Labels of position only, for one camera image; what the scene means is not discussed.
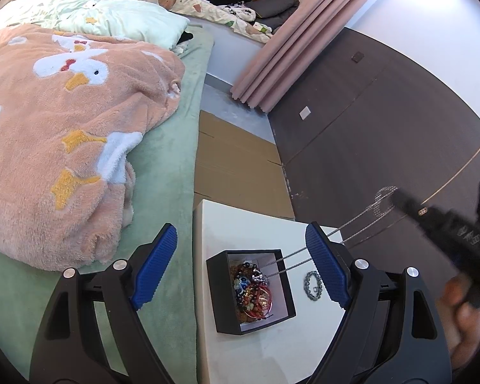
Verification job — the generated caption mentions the pink curtain right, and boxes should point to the pink curtain right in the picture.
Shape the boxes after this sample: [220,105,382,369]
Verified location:
[230,0,368,113]

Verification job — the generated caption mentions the brown wooden bead bracelet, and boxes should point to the brown wooden bead bracelet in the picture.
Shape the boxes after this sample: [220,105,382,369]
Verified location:
[228,262,273,323]

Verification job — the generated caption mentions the blue bead tassel charm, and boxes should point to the blue bead tassel charm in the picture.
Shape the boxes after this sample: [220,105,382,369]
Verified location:
[233,276,251,295]

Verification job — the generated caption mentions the red bangle bracelets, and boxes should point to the red bangle bracelets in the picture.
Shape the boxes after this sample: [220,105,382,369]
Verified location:
[243,283,274,321]

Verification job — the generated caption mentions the dark grey cushion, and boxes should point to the dark grey cushion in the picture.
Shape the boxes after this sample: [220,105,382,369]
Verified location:
[245,0,300,34]

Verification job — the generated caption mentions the green bed sheet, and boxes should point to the green bed sheet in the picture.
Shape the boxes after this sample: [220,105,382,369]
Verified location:
[0,25,214,383]

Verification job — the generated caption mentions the patterned window seat cushion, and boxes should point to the patterned window seat cushion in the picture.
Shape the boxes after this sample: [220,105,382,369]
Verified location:
[143,0,273,44]

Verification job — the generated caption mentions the grey stone bead bracelet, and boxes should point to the grey stone bead bracelet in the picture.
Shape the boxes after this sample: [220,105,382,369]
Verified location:
[302,270,324,302]

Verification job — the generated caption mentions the white wall socket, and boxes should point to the white wall socket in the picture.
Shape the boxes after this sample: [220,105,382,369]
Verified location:
[299,106,311,121]

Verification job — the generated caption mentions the pink duck fleece blanket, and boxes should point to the pink duck fleece blanket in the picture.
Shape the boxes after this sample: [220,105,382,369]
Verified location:
[0,24,185,271]

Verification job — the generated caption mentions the white green pillow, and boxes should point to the white green pillow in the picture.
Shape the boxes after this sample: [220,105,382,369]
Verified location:
[0,0,190,50]

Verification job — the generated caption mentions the flat brown cardboard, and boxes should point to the flat brown cardboard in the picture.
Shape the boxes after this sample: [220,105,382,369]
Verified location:
[194,111,295,220]

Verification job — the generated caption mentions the silver ball chain necklace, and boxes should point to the silver ball chain necklace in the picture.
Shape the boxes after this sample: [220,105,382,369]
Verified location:
[245,185,401,284]

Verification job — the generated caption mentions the dark wall switch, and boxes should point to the dark wall switch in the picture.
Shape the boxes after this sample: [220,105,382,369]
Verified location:
[351,51,364,63]

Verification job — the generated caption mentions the black square jewelry box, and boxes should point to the black square jewelry box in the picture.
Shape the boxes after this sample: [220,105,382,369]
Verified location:
[206,249,296,335]

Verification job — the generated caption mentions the person's right hand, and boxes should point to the person's right hand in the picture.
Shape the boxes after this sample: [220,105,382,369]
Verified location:
[436,273,480,369]

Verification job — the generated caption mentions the white bedside table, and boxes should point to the white bedside table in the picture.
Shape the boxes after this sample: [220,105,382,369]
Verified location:
[193,200,344,383]

